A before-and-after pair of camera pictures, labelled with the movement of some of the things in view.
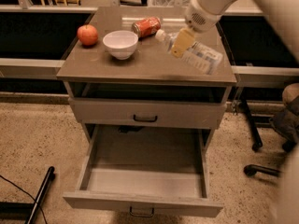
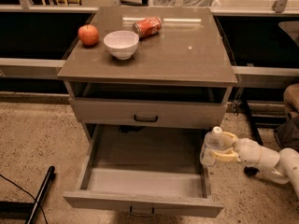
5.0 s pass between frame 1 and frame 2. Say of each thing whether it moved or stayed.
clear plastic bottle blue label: moved
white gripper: moved
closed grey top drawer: stayed
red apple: stayed
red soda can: stayed
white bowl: stayed
